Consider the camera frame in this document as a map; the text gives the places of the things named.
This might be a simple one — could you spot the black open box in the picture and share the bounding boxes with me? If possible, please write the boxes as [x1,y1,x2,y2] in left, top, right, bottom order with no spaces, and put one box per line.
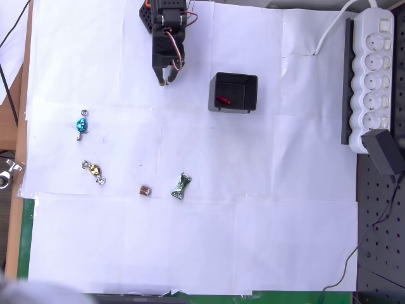
[208,72,259,114]

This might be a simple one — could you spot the green wrapped candy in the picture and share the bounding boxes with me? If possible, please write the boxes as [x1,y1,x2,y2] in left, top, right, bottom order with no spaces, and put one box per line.
[170,172,193,201]

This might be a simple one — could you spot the blue foil wrapped candy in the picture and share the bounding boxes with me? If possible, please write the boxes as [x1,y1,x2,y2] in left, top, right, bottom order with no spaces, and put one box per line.
[75,109,89,141]

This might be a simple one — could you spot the black pegboard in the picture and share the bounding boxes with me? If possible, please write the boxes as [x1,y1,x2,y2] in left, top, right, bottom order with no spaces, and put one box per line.
[356,6,405,304]

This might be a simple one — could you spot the gold foil wrapped candy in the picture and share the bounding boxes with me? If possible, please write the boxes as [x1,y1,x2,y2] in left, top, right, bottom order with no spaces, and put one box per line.
[81,159,106,186]

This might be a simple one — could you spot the black power adapter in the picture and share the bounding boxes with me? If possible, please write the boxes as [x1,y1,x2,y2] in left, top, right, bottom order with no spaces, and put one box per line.
[360,129,403,177]

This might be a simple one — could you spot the thin black adapter cable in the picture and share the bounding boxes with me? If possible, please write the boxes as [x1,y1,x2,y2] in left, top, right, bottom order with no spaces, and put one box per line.
[316,174,404,304]

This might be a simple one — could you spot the black robot arm with base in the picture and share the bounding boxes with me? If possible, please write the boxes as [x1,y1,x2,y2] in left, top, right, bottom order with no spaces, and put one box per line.
[138,0,199,34]

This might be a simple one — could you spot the white power strip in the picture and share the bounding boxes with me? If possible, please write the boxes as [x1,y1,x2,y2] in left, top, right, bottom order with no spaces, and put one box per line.
[347,8,396,155]

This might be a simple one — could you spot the silver metal clamp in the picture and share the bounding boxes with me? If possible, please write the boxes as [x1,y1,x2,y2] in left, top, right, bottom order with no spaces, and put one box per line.
[0,159,26,190]

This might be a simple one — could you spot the blurry grey object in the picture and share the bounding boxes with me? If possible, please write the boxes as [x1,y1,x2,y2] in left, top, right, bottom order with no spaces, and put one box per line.
[0,272,92,304]

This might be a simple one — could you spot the white power strip cable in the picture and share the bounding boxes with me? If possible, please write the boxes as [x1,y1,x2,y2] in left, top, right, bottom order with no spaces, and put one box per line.
[313,0,380,56]

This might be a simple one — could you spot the plain white sheet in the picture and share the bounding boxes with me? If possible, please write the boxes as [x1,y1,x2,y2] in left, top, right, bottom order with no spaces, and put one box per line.
[0,0,32,105]

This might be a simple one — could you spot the white paper table cover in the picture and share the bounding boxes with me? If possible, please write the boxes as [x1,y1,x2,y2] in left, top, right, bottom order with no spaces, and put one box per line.
[20,0,359,295]

